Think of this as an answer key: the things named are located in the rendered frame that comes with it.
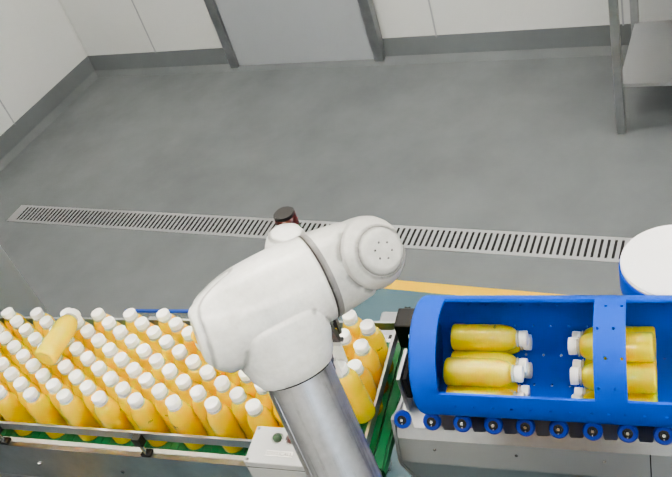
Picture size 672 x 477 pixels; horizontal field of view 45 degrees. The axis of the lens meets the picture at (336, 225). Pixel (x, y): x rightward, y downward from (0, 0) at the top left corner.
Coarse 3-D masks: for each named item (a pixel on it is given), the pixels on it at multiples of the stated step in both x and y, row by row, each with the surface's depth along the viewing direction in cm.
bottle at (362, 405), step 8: (344, 376) 194; (352, 376) 195; (344, 384) 194; (352, 384) 194; (360, 384) 196; (352, 392) 195; (360, 392) 197; (352, 400) 196; (360, 400) 197; (368, 400) 199; (352, 408) 198; (360, 408) 198; (368, 408) 200; (360, 416) 200; (368, 416) 200
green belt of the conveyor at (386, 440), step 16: (400, 352) 227; (384, 400) 215; (384, 416) 212; (32, 432) 242; (384, 432) 208; (160, 448) 224; (176, 448) 222; (208, 448) 219; (384, 448) 205; (384, 464) 202
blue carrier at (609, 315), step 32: (416, 320) 188; (448, 320) 208; (480, 320) 205; (512, 320) 202; (544, 320) 199; (576, 320) 196; (608, 320) 173; (640, 320) 190; (416, 352) 184; (448, 352) 210; (544, 352) 201; (608, 352) 169; (416, 384) 185; (544, 384) 198; (608, 384) 169; (480, 416) 188; (512, 416) 184; (544, 416) 180; (576, 416) 177; (608, 416) 174; (640, 416) 171
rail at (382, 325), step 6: (0, 318) 277; (30, 318) 272; (54, 318) 268; (84, 318) 264; (90, 318) 263; (114, 318) 259; (120, 318) 259; (150, 318) 255; (156, 318) 254; (156, 324) 255; (342, 324) 231; (378, 324) 227; (384, 324) 226; (390, 324) 225
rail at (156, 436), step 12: (60, 432) 231; (72, 432) 229; (84, 432) 227; (96, 432) 225; (108, 432) 223; (120, 432) 222; (132, 432) 220; (144, 432) 219; (156, 432) 218; (216, 444) 212; (228, 444) 211; (240, 444) 209
